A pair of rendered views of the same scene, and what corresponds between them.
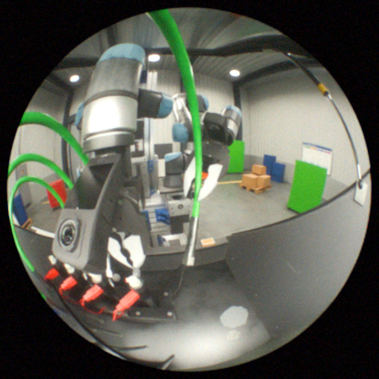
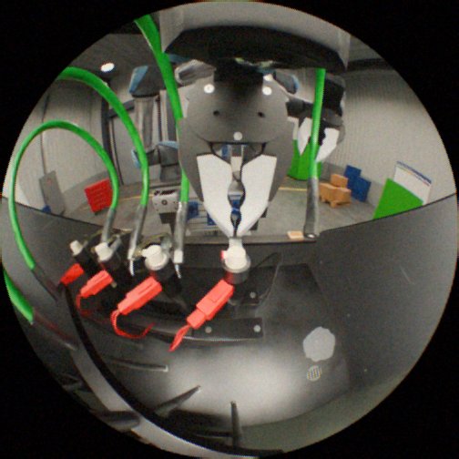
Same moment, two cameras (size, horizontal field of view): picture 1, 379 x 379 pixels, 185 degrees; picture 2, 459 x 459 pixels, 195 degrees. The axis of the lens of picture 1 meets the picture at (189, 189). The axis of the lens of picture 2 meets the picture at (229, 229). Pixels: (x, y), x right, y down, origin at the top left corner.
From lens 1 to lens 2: 0.13 m
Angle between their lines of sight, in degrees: 19
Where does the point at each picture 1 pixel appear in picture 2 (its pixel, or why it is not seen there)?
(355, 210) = not seen: outside the picture
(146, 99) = not seen: hidden behind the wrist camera
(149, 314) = (226, 330)
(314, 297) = (424, 325)
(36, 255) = (51, 247)
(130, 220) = (275, 121)
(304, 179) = (392, 204)
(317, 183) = not seen: hidden behind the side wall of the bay
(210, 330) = (288, 362)
